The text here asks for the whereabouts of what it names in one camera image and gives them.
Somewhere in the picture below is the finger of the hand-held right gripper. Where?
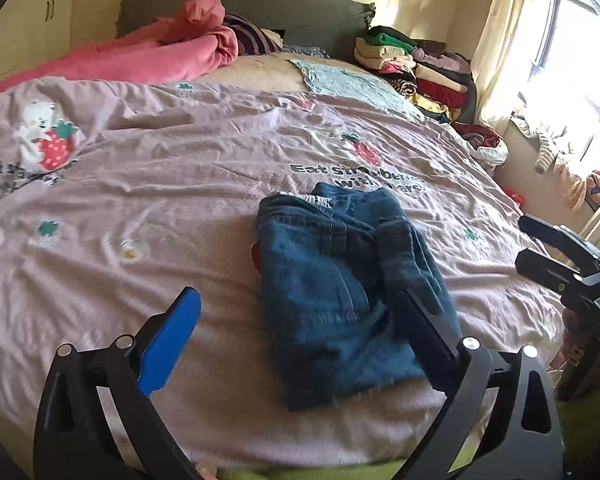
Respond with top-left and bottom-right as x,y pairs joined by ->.
518,213 -> 600,273
514,249 -> 588,301

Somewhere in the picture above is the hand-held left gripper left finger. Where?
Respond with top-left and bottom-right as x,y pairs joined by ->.
32,286 -> 203,480

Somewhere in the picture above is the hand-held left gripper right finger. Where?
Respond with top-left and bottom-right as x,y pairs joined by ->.
392,287 -> 568,480

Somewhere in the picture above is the blue denim pants lace hem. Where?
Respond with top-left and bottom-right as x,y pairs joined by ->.
255,181 -> 463,413

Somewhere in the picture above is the pile of pale clothes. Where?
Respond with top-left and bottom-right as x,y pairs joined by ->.
510,110 -> 600,211

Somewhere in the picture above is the heap of loose clothes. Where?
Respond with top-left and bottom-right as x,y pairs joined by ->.
447,121 -> 511,165

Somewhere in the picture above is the pink strawberry printed blanket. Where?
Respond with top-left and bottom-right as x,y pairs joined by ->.
0,76 -> 566,473

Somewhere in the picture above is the window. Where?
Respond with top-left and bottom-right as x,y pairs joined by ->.
520,0 -> 600,171

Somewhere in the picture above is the stack of folded clothes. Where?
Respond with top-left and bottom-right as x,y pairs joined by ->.
354,25 -> 478,123

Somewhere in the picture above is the cream curtain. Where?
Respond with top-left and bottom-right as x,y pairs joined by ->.
472,0 -> 556,136

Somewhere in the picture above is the light blue cloth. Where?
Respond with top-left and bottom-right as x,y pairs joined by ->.
287,57 -> 426,121

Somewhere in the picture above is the beige bed sheet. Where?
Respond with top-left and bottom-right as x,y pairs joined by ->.
190,52 -> 326,97

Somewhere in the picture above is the pink red quilt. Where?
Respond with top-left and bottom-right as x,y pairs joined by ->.
0,0 -> 240,106

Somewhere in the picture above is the blue patterned pillow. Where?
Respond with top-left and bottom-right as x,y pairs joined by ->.
281,44 -> 331,59

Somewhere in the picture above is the striped pillow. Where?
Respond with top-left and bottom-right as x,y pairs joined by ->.
222,12 -> 286,56

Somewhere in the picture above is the cream wardrobe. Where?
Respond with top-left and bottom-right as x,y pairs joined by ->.
0,0 -> 81,93

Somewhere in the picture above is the grey bed headboard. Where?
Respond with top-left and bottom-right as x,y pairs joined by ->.
116,0 -> 377,61

